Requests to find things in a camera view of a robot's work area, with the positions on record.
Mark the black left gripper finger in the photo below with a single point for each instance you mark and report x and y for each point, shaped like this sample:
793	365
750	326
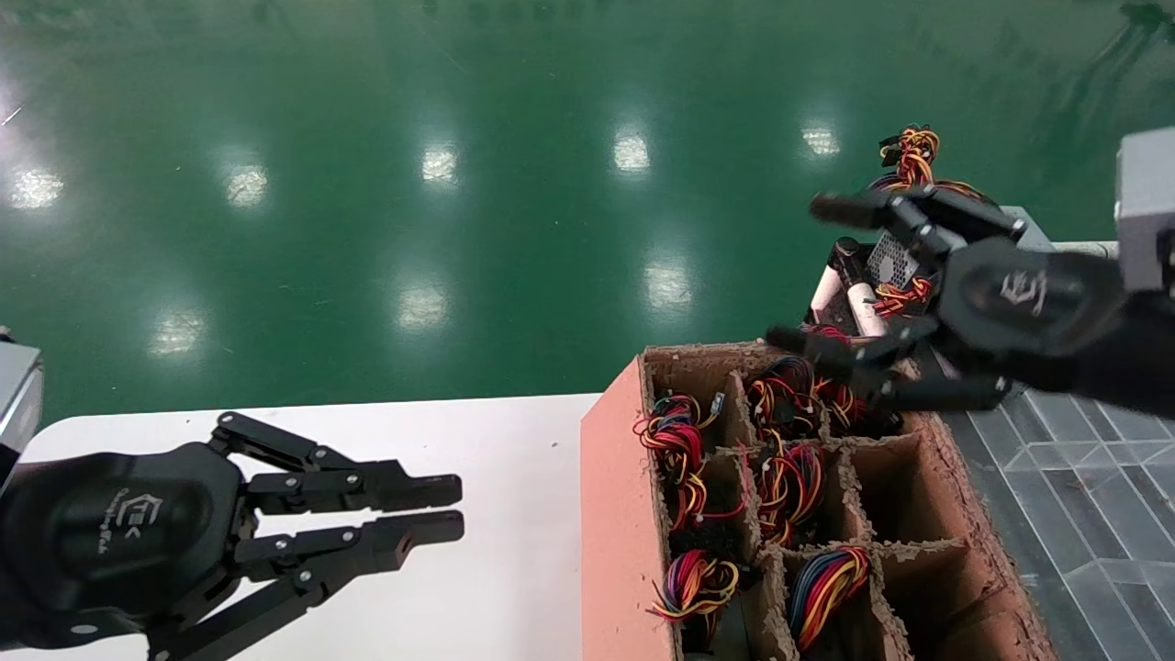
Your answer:
413	532
413	491

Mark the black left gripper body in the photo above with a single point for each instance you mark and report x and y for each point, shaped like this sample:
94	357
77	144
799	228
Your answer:
110	532

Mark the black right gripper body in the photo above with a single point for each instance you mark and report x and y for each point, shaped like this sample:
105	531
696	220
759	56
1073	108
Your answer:
1028	298

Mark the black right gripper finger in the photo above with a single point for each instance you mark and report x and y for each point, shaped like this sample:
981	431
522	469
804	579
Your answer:
854	208
945	390

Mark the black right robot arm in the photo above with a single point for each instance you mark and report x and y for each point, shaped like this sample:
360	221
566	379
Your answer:
1138	367

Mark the brown cardboard divider box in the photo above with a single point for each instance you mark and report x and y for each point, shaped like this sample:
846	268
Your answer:
624	514

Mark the white pipe rack frame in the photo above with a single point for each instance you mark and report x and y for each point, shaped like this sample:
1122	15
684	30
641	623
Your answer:
867	312

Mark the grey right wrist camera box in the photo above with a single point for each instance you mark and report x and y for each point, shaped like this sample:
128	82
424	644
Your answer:
1147	211

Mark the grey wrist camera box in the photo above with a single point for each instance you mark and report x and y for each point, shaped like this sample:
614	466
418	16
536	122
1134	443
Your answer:
1147	211
18	404

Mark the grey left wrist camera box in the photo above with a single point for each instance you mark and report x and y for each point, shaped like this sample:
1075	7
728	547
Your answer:
18	404

